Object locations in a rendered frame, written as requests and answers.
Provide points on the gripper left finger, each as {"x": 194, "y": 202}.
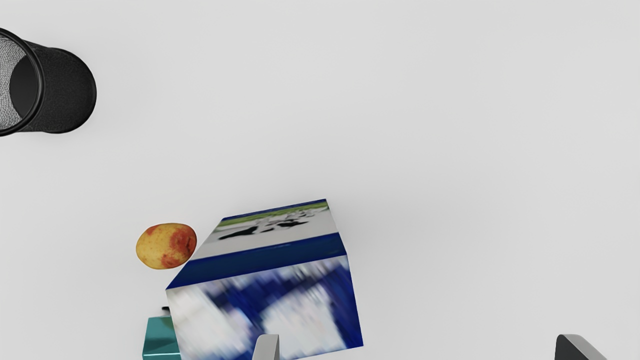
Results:
{"x": 267, "y": 348}

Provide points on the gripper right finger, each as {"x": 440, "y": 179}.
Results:
{"x": 575, "y": 349}

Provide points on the teal faceted mug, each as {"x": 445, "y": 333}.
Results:
{"x": 159, "y": 340}

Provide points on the blue white carton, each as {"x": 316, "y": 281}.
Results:
{"x": 270, "y": 285}

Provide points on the yellow red fruit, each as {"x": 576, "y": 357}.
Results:
{"x": 165, "y": 246}

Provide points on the black mesh pen holder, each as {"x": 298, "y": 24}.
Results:
{"x": 60, "y": 90}

